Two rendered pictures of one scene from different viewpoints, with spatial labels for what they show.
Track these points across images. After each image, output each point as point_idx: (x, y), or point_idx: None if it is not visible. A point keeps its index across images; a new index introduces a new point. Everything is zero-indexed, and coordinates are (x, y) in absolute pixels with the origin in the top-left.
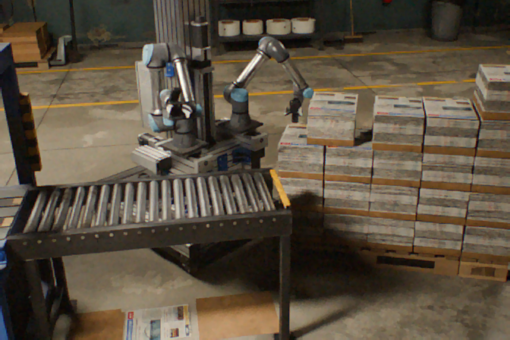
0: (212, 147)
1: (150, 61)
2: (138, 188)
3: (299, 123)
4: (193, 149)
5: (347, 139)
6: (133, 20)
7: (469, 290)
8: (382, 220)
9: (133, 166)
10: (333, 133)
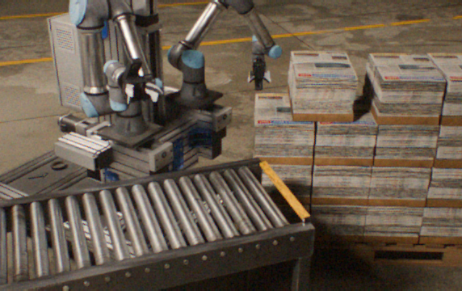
0: (164, 130)
1: (83, 19)
2: (86, 204)
3: (228, 82)
4: (145, 137)
5: (346, 112)
6: None
7: None
8: (384, 208)
9: (36, 149)
10: (327, 106)
